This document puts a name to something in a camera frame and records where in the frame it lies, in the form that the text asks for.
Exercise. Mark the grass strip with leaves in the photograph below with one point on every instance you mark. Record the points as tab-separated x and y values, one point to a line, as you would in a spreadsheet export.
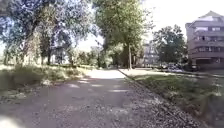
180	88

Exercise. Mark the dark green tree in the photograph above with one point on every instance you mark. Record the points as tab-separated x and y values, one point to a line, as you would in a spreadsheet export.
169	41

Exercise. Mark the row of trees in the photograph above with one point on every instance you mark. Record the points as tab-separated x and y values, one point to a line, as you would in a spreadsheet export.
40	30

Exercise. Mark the parked vehicles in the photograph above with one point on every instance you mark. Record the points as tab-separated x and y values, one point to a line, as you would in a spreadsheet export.
174	67

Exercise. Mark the grey paved path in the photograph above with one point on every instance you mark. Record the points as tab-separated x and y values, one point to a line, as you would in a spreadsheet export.
100	100

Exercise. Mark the pale distant building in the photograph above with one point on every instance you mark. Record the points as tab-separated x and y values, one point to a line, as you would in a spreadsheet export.
149	55

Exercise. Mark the brown multi-storey building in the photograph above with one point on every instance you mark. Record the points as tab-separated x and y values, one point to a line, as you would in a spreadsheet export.
206	40

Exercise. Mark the grass verge with weeds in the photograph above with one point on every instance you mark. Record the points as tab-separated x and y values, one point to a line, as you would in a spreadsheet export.
30	75

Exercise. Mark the tall green tree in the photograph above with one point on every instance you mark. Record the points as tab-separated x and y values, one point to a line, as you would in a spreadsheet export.
125	23

